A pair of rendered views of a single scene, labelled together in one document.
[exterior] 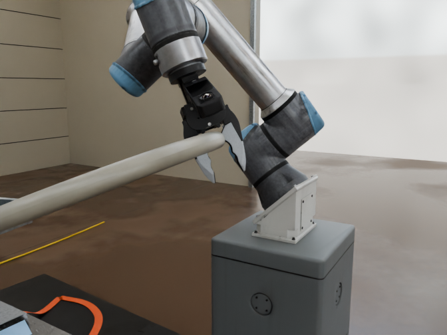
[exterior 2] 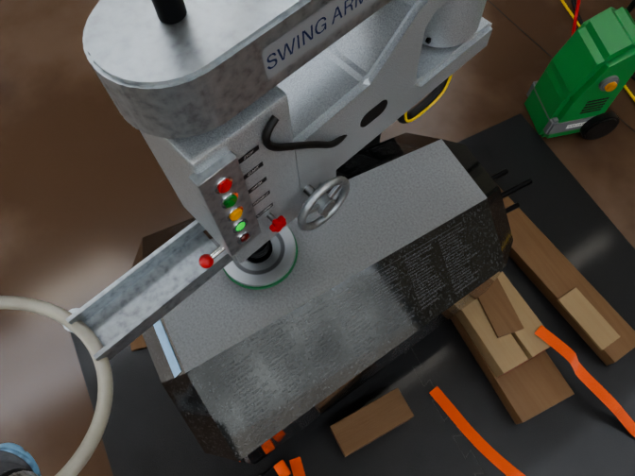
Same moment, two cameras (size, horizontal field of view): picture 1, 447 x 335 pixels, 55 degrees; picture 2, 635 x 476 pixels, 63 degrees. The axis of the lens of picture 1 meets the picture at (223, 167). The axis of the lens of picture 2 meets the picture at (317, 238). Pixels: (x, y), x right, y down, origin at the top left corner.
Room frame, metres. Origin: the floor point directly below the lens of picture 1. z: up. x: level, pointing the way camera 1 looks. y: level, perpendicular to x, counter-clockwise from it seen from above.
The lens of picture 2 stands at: (1.41, 0.43, 2.21)
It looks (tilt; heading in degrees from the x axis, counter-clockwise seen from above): 65 degrees down; 122
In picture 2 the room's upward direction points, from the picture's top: 5 degrees counter-clockwise
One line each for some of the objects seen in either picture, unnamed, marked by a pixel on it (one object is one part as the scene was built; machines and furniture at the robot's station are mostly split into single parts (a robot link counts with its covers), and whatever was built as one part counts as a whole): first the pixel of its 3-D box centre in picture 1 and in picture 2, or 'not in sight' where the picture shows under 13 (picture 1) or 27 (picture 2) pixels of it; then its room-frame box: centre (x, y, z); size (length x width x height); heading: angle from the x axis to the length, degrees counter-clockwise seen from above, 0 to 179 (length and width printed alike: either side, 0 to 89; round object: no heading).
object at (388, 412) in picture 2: not in sight; (370, 422); (1.44, 0.66, 0.07); 0.30 x 0.12 x 0.12; 55
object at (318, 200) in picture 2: not in sight; (313, 194); (1.11, 0.92, 1.20); 0.15 x 0.10 x 0.15; 70
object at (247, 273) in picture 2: not in sight; (258, 249); (0.95, 0.85, 0.88); 0.21 x 0.21 x 0.01
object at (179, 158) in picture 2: not in sight; (256, 140); (0.98, 0.92, 1.32); 0.36 x 0.22 x 0.45; 70
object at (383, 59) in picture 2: not in sight; (368, 67); (1.10, 1.21, 1.31); 0.74 x 0.23 x 0.49; 70
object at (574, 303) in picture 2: not in sight; (588, 318); (2.05, 1.42, 0.10); 0.25 x 0.10 x 0.01; 149
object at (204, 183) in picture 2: not in sight; (230, 208); (1.04, 0.74, 1.38); 0.08 x 0.03 x 0.28; 70
